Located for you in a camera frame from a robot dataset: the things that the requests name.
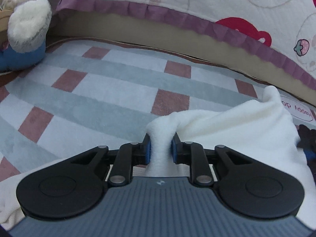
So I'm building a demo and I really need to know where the grey plush rabbit toy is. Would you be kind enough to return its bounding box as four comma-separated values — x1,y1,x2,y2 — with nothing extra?
0,0,58,73

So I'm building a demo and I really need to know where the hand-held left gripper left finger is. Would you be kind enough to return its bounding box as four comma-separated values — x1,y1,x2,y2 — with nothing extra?
70,133,151,187

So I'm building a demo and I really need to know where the bear print bedspread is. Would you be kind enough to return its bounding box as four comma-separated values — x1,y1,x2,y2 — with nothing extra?
55,0,316,92

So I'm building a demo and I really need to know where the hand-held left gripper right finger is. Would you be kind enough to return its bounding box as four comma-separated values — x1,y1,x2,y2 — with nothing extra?
171,133,252,187

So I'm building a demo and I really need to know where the cream fleece garment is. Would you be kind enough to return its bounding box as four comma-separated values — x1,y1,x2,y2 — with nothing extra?
0,85,316,231

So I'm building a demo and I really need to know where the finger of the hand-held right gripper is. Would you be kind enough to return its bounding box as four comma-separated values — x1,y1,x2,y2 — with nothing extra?
303,148,316,165

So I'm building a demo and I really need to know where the tan bed base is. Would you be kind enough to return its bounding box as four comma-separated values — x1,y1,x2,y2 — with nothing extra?
46,11,316,106

